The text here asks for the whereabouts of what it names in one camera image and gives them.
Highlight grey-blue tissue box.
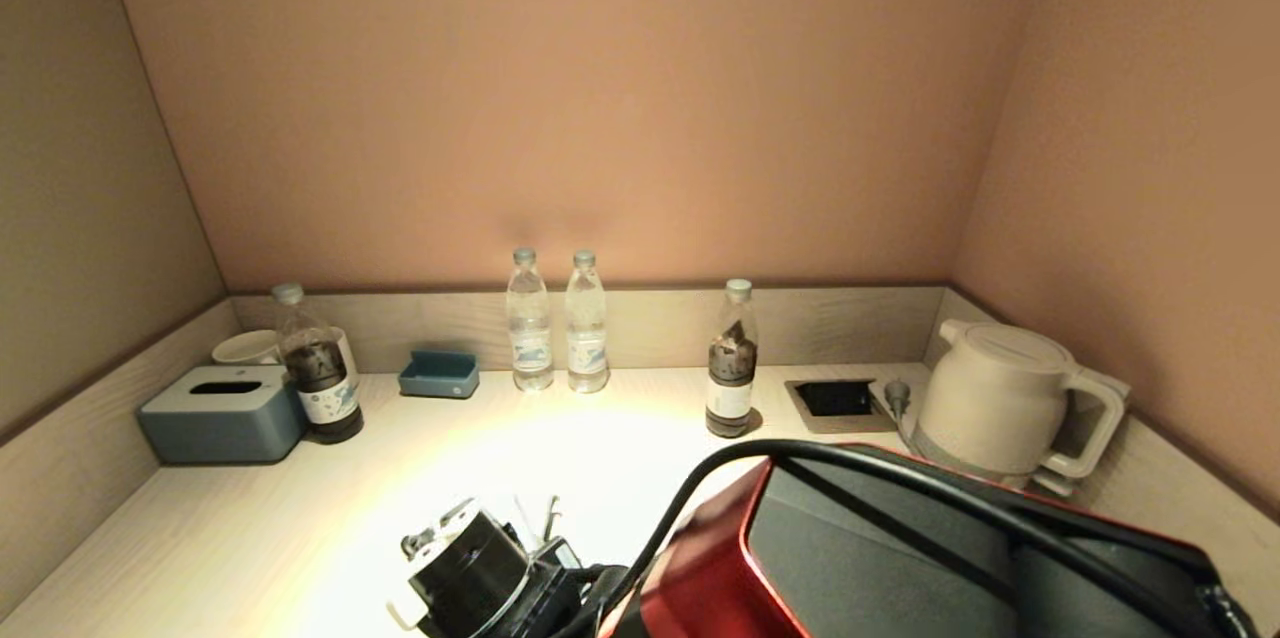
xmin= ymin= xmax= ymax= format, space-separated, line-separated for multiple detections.
xmin=138 ymin=365 xmax=306 ymax=466

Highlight white ceramic cup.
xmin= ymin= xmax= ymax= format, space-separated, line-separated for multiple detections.
xmin=211 ymin=329 xmax=283 ymax=367

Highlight recessed desk power socket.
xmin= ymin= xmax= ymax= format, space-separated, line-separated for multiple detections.
xmin=785 ymin=378 xmax=896 ymax=435

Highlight thick black cable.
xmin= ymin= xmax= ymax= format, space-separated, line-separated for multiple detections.
xmin=575 ymin=438 xmax=1241 ymax=638

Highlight grey kettle base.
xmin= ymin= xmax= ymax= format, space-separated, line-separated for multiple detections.
xmin=908 ymin=423 xmax=1081 ymax=499

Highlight slim dark drink bottle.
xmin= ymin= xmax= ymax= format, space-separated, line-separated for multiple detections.
xmin=705 ymin=278 xmax=758 ymax=439

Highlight white electric kettle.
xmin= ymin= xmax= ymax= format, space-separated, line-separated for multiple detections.
xmin=915 ymin=318 xmax=1131 ymax=479

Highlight small blue tray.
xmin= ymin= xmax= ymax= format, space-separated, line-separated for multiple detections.
xmin=398 ymin=349 xmax=480 ymax=401

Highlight clear water bottle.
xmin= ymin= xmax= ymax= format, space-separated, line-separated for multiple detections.
xmin=505 ymin=248 xmax=554 ymax=393
xmin=564 ymin=250 xmax=610 ymax=394

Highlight wide dark drink bottle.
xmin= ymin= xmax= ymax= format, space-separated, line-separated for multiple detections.
xmin=270 ymin=283 xmax=364 ymax=446

